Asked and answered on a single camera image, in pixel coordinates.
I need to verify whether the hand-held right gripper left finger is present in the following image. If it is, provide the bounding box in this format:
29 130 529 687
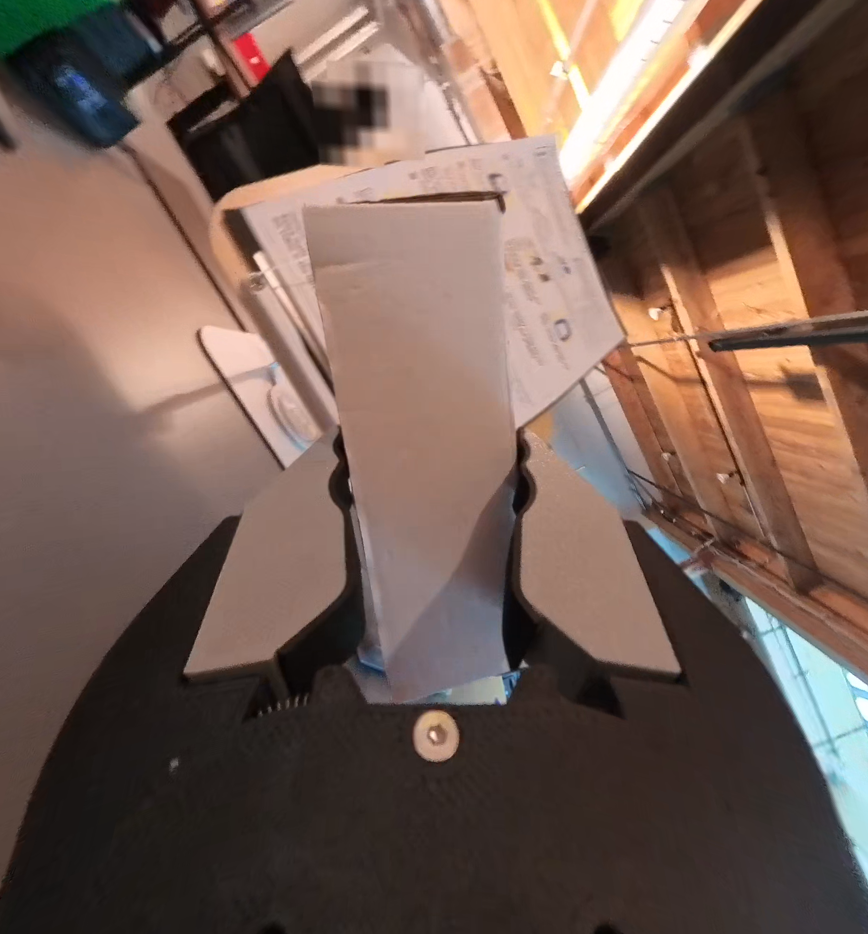
184 431 367 683

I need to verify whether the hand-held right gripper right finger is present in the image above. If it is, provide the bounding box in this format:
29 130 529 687
510 431 683 683

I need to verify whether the white cardboard mailer box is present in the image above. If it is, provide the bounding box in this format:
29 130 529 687
303 193 520 705

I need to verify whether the green plastic bin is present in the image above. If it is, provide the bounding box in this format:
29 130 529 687
0 0 121 59

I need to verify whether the printed instruction sheet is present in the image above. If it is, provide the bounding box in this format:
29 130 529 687
243 135 626 430

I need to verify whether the black metal bar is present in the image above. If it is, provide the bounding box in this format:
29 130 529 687
707 306 868 355

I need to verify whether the black mesh office chair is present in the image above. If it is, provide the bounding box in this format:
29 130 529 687
167 51 326 201

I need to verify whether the red storage bin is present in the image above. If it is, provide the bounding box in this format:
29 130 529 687
231 33 271 81

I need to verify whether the black device with small screen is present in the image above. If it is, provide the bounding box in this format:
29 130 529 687
11 29 143 150

